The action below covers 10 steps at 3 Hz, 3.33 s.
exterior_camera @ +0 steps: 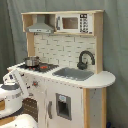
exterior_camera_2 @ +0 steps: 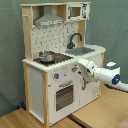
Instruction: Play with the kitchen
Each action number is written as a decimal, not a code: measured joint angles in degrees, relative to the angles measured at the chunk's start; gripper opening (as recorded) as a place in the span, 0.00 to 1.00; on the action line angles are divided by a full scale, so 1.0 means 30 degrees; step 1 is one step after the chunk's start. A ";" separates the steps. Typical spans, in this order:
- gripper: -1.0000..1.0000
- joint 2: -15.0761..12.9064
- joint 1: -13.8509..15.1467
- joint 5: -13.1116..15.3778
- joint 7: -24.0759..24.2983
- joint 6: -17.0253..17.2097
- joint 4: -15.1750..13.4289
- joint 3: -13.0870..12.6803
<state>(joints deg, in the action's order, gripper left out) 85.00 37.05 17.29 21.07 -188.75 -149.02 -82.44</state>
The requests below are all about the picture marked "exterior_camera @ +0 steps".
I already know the silver range hood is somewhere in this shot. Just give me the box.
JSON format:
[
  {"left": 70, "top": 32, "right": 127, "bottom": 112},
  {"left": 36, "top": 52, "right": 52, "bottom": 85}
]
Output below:
[{"left": 27, "top": 15, "right": 54, "bottom": 34}]

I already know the white fridge door with dispenser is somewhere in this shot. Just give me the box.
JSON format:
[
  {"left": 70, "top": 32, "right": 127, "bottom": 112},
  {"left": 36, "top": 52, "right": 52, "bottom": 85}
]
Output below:
[{"left": 47, "top": 81, "right": 83, "bottom": 128}]

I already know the black toy stovetop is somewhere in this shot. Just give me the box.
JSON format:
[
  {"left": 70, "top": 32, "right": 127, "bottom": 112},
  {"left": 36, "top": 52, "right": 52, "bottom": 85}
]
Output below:
[{"left": 20, "top": 63, "right": 57, "bottom": 72}]

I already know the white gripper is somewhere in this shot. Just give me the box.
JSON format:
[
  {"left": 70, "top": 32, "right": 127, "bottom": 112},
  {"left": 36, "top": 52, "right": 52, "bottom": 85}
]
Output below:
[{"left": 3, "top": 69, "right": 29, "bottom": 98}]

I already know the toy microwave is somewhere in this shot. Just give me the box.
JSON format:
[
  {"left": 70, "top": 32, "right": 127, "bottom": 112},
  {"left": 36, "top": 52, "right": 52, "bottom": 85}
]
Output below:
[{"left": 56, "top": 14, "right": 93, "bottom": 34}]

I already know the red stove knob right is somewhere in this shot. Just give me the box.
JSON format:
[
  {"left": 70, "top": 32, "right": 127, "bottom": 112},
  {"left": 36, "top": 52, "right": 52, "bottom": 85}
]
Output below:
[{"left": 32, "top": 81, "right": 38, "bottom": 87}]

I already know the black toy faucet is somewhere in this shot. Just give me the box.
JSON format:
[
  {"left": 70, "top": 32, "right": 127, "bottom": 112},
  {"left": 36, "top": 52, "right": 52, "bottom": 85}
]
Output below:
[{"left": 77, "top": 50, "right": 95, "bottom": 70}]

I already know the silver toy pot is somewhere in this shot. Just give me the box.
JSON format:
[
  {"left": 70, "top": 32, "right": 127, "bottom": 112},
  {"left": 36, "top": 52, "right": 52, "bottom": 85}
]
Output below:
[{"left": 24, "top": 56, "right": 40, "bottom": 67}]

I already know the wooden toy kitchen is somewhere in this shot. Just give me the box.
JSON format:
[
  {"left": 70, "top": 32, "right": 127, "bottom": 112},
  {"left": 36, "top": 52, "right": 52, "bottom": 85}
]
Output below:
[{"left": 7, "top": 9, "right": 117, "bottom": 128}]

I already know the grey toy sink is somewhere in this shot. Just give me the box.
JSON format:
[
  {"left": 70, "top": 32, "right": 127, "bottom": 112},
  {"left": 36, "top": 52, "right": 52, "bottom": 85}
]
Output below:
[{"left": 53, "top": 67, "right": 93, "bottom": 81}]

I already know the white oven door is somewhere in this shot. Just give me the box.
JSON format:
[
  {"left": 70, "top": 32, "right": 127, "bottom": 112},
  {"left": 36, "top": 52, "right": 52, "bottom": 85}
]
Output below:
[{"left": 23, "top": 90, "right": 45, "bottom": 128}]

